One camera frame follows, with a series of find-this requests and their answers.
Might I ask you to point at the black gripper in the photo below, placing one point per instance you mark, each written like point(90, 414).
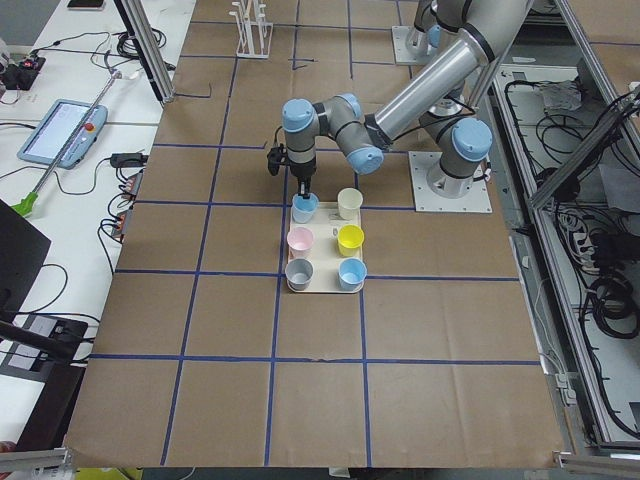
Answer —
point(303, 173)

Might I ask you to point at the light blue ikea cup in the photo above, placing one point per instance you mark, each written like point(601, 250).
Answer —
point(303, 209)

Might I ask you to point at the cream cup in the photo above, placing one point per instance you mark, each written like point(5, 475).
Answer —
point(349, 201)

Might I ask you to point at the pink cup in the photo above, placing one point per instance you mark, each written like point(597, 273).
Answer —
point(300, 241)

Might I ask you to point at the yellow cup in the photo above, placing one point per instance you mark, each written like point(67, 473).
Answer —
point(350, 239)

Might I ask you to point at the grey cup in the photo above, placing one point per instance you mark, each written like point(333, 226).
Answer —
point(299, 273)

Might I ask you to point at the blue cup on tray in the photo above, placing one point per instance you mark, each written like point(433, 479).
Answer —
point(352, 273)

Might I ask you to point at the cream plastic tray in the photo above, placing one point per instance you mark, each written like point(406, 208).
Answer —
point(324, 255)

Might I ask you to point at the black power adapter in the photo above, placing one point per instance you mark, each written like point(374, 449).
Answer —
point(128, 160)

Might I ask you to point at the blue teach pendant tablet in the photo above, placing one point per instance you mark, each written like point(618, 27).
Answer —
point(48, 138)

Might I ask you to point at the reacher grabber tool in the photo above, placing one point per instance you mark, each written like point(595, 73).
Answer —
point(25, 206)

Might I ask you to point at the black smartphone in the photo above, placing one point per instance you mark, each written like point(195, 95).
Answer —
point(86, 4)

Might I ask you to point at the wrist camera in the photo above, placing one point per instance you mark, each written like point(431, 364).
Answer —
point(276, 159)

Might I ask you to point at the white wire cup rack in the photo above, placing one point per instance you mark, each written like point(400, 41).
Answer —
point(255, 32)

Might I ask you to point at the aluminium frame post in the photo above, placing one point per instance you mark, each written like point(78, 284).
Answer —
point(139, 29)

